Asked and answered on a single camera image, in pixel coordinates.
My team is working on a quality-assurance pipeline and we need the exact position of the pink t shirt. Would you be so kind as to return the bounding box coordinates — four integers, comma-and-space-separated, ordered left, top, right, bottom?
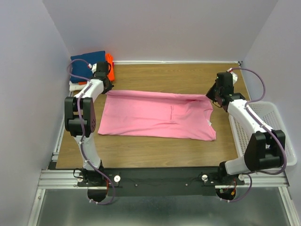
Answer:
98, 90, 216, 141

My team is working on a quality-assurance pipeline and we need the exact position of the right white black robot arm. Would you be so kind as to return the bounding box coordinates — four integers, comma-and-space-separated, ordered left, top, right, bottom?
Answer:
206, 68, 287, 185

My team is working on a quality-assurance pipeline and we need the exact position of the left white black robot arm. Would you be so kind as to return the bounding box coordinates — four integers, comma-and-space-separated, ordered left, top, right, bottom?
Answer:
64, 59, 114, 186

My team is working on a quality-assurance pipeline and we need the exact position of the folded orange t shirt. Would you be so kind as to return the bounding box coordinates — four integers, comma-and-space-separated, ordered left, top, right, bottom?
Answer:
71, 51, 115, 81

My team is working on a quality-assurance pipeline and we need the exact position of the folded blue t shirt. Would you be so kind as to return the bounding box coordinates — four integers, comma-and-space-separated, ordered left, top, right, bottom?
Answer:
71, 51, 105, 79

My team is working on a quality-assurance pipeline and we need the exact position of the folded white t shirt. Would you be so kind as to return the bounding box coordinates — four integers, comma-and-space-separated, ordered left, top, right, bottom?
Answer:
69, 81, 87, 92

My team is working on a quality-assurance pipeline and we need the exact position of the white plastic laundry basket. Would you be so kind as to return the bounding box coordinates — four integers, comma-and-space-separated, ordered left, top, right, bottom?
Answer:
229, 101, 297, 166

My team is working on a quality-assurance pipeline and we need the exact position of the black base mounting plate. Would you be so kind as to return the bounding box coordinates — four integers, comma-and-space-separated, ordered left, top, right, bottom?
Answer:
74, 167, 244, 197

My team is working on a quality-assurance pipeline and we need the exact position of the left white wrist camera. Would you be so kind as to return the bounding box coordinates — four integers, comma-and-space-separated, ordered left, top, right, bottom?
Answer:
87, 64, 97, 73

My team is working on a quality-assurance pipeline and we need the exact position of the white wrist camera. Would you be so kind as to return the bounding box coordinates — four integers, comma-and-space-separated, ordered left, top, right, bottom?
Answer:
227, 68, 238, 85
87, 64, 97, 73

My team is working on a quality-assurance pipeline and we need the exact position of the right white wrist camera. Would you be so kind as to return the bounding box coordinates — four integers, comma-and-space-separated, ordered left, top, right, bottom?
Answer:
227, 68, 238, 85

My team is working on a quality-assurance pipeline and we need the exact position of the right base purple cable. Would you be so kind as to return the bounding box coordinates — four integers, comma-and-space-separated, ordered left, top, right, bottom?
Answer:
220, 173, 253, 203

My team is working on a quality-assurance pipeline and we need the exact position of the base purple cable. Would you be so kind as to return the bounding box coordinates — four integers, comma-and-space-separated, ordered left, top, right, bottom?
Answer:
220, 173, 253, 203
88, 164, 120, 206

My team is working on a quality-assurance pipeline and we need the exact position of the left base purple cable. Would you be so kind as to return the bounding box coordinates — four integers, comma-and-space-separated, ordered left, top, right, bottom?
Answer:
88, 164, 120, 206

